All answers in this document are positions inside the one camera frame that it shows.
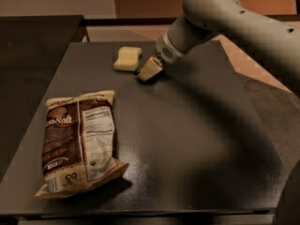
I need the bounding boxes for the sea salt chips bag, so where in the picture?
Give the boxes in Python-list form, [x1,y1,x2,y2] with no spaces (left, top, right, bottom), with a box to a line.
[36,90,128,198]

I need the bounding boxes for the pale yellow sponge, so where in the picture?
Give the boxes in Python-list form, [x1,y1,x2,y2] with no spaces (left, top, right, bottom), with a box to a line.
[113,46,143,71]

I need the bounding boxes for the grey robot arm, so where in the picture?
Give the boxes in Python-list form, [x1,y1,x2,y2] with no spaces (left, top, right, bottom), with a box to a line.
[137,0,300,94]

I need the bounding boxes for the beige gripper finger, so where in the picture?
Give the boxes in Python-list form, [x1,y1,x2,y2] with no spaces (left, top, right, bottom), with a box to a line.
[137,56,163,82]

